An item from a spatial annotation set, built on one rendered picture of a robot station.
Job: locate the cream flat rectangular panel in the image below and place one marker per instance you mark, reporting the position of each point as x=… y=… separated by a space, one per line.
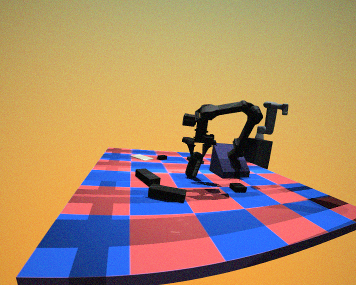
x=142 y=157

